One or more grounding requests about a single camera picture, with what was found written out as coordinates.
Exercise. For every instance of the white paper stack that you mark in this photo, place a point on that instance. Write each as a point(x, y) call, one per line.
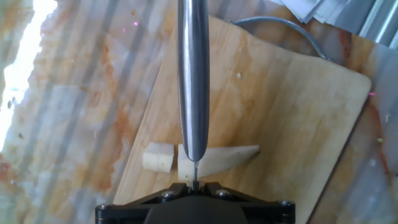
point(311, 7)

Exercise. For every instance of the wooden cutting board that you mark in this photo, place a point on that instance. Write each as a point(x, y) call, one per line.
point(280, 118)

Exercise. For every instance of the marble pattern table mat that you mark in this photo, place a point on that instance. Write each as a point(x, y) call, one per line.
point(77, 93)

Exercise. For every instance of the white radish slice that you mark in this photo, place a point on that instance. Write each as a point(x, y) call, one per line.
point(158, 157)

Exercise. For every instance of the steel cleaver knife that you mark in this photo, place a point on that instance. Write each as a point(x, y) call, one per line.
point(192, 77)

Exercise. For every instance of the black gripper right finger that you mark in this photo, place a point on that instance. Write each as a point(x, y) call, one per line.
point(267, 213)

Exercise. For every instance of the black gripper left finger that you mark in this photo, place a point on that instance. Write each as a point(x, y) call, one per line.
point(124, 213)

